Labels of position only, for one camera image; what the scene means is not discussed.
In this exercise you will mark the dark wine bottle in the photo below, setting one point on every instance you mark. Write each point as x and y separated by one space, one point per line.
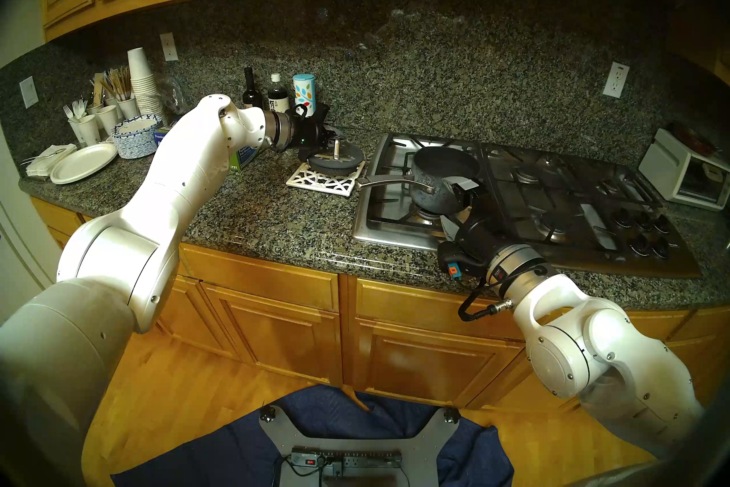
252 92

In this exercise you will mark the bundle of wooden sticks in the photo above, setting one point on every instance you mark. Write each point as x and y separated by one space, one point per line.
121 83

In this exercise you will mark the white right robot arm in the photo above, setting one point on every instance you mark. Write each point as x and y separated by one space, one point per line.
604 360

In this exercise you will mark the white lattice trivet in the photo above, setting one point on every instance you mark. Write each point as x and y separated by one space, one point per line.
325 184

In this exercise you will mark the grey speckled saucepan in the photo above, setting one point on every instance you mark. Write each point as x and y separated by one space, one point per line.
433 195

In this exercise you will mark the soy sauce bottle white cap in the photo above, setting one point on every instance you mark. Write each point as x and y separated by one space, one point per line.
279 98

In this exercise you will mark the clear plastic bag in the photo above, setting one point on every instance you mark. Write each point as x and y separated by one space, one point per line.
173 97

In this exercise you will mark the red frying pan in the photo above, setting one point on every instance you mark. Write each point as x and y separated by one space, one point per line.
693 138

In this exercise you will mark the white paper plate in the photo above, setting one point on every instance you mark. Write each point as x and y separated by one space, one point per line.
82 163

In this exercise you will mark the blue moving blanket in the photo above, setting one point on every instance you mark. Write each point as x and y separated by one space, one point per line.
365 411

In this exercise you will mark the white plastic forks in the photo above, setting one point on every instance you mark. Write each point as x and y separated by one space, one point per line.
76 109

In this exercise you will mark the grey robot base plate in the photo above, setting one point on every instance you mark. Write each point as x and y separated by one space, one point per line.
353 437

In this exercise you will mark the white salt canister blue lid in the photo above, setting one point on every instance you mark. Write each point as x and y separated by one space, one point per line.
304 89

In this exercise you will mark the blue patterned paper bowl stack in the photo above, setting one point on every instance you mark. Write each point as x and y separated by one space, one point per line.
137 138

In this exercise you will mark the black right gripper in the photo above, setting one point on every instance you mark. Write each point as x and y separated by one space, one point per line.
485 232

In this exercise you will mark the white paper cup stack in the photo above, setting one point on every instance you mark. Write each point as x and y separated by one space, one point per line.
144 81

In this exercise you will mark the white toaster oven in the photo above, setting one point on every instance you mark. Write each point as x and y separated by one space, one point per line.
678 172

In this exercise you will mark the black stove knob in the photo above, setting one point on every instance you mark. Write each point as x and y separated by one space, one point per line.
640 246
663 224
623 217
661 249
644 222

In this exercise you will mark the wooden base cabinets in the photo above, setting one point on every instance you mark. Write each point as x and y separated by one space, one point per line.
285 332

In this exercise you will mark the stainless gas cooktop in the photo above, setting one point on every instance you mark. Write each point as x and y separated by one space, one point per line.
542 195

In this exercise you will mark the grey power strip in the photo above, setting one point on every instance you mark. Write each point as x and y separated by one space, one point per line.
353 459

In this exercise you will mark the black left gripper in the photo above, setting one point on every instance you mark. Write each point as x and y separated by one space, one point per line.
308 129

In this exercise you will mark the grey pot lid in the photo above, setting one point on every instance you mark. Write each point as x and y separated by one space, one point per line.
349 163

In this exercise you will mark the white napkin stack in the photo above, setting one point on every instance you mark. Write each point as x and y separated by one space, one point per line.
48 160

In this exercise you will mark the white wall outlet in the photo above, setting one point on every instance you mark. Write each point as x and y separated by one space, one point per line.
28 92
617 81
169 46

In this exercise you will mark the blue aluminium foil box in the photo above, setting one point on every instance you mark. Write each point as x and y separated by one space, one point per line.
245 156

